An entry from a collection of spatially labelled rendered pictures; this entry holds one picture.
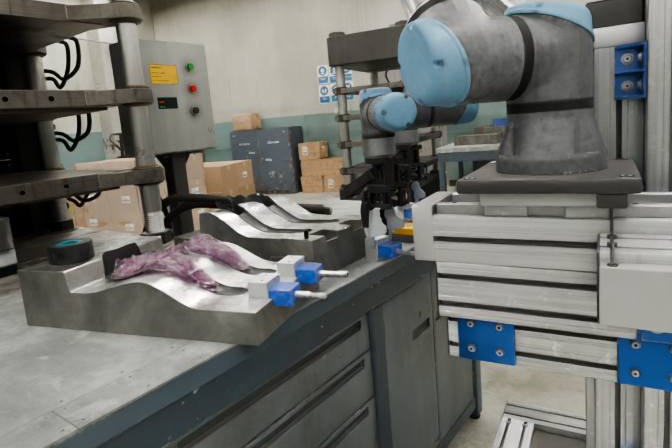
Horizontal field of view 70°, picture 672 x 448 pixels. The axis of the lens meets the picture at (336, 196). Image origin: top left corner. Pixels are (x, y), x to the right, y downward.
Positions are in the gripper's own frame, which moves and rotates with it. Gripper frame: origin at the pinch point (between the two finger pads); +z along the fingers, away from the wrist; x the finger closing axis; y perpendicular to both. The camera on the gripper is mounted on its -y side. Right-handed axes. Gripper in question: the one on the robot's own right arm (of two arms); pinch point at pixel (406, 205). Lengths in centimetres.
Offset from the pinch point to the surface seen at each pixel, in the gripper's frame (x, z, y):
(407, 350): -17.6, 36.3, 20.4
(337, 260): -43, 2, 31
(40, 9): -94, -67, -38
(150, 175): -72, -17, -35
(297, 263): -58, -3, 44
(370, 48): 186, -99, -301
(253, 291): -69, -2, 50
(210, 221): -64, -7, 5
